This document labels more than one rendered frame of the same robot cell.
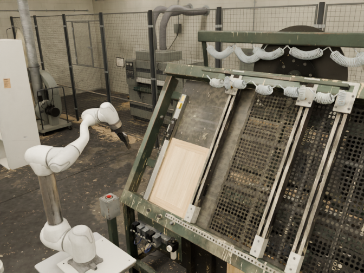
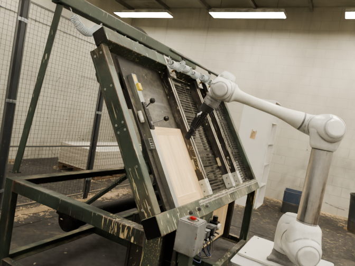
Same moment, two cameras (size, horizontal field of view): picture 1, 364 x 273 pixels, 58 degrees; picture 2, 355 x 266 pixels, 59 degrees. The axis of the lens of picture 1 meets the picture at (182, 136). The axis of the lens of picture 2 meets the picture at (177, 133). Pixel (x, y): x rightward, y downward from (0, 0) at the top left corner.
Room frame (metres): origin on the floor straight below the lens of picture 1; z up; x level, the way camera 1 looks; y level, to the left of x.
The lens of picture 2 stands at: (2.98, 2.18, 1.46)
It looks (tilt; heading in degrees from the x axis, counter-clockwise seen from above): 3 degrees down; 255
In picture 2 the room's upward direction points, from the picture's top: 10 degrees clockwise
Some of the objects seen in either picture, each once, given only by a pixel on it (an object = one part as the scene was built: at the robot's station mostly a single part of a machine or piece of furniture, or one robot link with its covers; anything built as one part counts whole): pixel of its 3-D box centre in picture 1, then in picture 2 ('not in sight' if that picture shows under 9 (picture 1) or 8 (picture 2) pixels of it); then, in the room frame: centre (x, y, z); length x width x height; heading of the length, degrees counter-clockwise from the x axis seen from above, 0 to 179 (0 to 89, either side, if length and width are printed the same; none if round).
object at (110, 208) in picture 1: (110, 206); (190, 235); (2.39, 0.62, 0.84); 0.12 x 0.12 x 0.18; 47
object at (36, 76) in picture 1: (34, 79); not in sight; (7.20, 3.21, 1.10); 1.37 x 0.70 x 2.20; 47
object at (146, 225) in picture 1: (152, 239); (205, 237); (2.13, 0.25, 0.69); 0.50 x 0.14 x 0.24; 47
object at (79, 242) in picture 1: (80, 241); (291, 233); (1.82, 0.69, 0.93); 0.18 x 0.16 x 0.22; 70
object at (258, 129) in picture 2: not in sight; (254, 152); (-0.14, -3.36, 1.03); 0.61 x 0.58 x 2.05; 47
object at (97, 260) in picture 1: (86, 259); (286, 254); (1.80, 0.67, 0.79); 0.22 x 0.18 x 0.06; 47
